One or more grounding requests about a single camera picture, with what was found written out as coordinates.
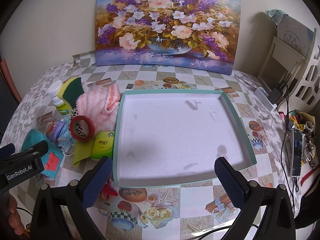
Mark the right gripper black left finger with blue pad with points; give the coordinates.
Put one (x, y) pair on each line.
(48, 221)

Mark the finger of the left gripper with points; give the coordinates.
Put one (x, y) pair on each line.
(38, 150)

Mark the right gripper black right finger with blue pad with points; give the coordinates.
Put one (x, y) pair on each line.
(278, 220)

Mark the purple cartoon packet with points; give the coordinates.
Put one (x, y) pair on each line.
(54, 129)

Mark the red pipe cleaner flower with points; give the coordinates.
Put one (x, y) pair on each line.
(108, 190)

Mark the blue face mask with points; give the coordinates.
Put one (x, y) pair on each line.
(65, 140)

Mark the lime green cloth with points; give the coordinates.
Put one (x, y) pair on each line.
(82, 150)

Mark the green tissue pack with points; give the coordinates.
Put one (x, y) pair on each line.
(103, 145)

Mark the red tape roll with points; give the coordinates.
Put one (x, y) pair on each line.
(89, 127)

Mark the green yellow scrub sponge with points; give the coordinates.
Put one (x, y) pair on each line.
(70, 91)

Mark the pink fluffy towel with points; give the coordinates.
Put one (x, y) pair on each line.
(100, 105)

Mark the leopard print scrunchie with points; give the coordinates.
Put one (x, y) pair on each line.
(75, 114)

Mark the person's left hand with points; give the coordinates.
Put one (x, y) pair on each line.
(14, 217)

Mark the teal plastic toy box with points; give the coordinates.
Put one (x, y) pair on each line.
(52, 159)

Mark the white pill bottle green label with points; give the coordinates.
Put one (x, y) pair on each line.
(56, 91)

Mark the patterned tablecloth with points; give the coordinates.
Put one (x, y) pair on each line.
(178, 211)

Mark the smartphone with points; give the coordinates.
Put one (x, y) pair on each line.
(297, 152)

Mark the basket of colourful clutter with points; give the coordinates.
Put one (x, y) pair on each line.
(305, 123)

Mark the black power adapter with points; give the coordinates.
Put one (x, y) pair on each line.
(274, 95)

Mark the white tray teal rim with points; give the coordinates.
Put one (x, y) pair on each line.
(167, 137)

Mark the white power strip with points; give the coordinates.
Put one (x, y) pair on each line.
(262, 96)

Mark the white wooden shelf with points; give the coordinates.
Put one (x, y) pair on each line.
(292, 65)

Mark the floral painting canvas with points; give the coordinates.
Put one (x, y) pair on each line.
(199, 34)

